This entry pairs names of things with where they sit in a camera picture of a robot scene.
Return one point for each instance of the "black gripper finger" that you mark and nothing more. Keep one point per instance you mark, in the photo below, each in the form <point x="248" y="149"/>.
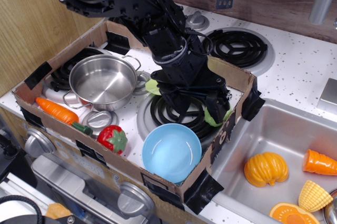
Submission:
<point x="217" y="103"/>
<point x="179" y="98"/>

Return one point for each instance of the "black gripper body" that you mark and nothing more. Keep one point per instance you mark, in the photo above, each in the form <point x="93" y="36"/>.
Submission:
<point x="184" y="70"/>

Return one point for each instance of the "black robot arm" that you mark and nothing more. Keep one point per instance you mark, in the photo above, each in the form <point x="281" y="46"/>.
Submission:
<point x="160" y="26"/>

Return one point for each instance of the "stainless steel pot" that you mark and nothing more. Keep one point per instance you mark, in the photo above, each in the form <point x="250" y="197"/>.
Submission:
<point x="105" y="82"/>

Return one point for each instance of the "silver pot rim corner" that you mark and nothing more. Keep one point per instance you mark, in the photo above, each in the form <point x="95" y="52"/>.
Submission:
<point x="329" y="212"/>

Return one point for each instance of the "front right stove burner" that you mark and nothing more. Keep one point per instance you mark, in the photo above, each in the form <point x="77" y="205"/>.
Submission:
<point x="154" y="111"/>

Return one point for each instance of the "stove burner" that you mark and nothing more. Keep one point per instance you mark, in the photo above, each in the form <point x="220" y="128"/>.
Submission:
<point x="57" y="84"/>
<point x="241" y="47"/>
<point x="154" y="111"/>

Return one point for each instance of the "green plastic plate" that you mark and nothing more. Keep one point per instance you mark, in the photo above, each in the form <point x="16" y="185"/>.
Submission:
<point x="152" y="87"/>

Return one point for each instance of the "silver stovetop knob middle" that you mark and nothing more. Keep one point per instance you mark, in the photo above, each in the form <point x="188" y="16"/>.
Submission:
<point x="142" y="78"/>

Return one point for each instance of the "silver stovetop knob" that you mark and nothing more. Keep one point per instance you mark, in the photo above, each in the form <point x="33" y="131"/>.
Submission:
<point x="197" y="22"/>
<point x="142" y="78"/>
<point x="98" y="121"/>

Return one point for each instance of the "silver stovetop knob back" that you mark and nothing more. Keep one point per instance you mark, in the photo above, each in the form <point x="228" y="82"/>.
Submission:
<point x="197" y="22"/>

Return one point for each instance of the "blue plastic bowl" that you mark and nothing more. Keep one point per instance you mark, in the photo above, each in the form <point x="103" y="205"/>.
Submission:
<point x="171" y="151"/>

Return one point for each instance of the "back right stove burner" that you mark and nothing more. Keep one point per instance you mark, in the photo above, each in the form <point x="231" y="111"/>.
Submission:
<point x="241" y="47"/>

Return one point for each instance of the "silver sink basin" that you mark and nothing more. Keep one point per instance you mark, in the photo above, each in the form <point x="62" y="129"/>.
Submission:
<point x="277" y="128"/>

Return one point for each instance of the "red toy strawberry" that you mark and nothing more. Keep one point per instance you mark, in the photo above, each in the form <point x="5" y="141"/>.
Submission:
<point x="114" y="138"/>

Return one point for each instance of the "cardboard fence box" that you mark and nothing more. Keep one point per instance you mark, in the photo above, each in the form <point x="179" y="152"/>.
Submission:
<point x="196" y="184"/>

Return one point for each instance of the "orange toy pumpkin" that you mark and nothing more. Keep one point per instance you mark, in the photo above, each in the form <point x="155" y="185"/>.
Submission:
<point x="266" y="168"/>

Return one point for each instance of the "silver stovetop knob front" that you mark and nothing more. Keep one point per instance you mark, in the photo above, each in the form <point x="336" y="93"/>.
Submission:
<point x="98" y="121"/>

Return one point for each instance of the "orange toy carrot piece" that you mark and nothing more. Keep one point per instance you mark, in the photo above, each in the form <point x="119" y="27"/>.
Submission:
<point x="318" y="163"/>

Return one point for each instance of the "silver oven knob right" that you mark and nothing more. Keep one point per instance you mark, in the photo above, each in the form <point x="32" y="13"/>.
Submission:
<point x="133" y="201"/>

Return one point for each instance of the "silver oven knob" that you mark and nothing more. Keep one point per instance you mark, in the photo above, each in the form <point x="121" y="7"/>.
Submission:
<point x="133" y="201"/>
<point x="38" y="144"/>

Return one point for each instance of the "front left stove burner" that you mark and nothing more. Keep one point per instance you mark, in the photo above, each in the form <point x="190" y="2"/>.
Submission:
<point x="57" y="84"/>

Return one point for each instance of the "orange toy fruit slice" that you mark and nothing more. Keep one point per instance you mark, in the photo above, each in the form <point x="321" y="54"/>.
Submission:
<point x="290" y="213"/>

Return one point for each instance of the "yellow toy corn piece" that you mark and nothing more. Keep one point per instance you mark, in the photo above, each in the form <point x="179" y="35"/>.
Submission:
<point x="313" y="197"/>

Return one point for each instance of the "silver oven knob left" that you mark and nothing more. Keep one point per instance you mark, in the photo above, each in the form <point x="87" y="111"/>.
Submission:
<point x="38" y="144"/>

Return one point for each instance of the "grey faucet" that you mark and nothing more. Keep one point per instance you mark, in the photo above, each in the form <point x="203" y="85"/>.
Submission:
<point x="319" y="11"/>

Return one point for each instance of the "yellow sponge piece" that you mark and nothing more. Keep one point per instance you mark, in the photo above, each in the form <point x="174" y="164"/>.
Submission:
<point x="56" y="211"/>

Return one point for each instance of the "silver oven door handle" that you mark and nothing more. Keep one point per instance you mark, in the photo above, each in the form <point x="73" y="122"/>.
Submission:
<point x="72" y="187"/>

